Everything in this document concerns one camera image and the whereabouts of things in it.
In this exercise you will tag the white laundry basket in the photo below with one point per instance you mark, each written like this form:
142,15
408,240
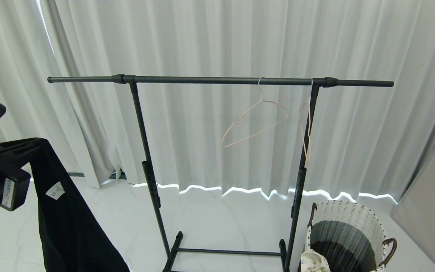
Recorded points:
353,213

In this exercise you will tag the white curtain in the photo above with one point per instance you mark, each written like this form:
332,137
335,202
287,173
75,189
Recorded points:
221,151
13,75

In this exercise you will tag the black garment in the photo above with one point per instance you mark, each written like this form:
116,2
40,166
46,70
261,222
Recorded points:
70,226

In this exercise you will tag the pink clothes hanger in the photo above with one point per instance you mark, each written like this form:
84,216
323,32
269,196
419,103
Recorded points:
261,99
308,156

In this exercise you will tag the cream printed garment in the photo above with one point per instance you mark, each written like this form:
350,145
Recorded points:
313,262

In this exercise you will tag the black clothes rack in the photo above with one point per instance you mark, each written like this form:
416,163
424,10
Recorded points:
202,80

